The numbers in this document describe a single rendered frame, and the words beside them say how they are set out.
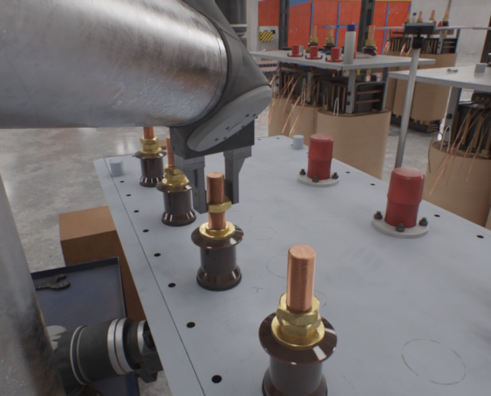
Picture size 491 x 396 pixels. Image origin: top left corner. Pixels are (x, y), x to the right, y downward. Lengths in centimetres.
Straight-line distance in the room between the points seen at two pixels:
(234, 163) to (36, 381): 44
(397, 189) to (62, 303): 121
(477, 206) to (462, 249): 152
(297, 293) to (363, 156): 288
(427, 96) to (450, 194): 522
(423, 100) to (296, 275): 720
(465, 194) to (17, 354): 217
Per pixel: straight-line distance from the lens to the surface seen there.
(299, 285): 45
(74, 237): 196
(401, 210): 94
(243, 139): 65
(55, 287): 170
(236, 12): 58
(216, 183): 65
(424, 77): 229
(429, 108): 761
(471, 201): 244
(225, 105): 37
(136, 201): 110
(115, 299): 158
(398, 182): 92
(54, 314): 159
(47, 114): 21
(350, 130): 316
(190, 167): 62
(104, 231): 196
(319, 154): 116
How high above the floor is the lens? 180
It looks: 24 degrees down
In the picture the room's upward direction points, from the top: straight up
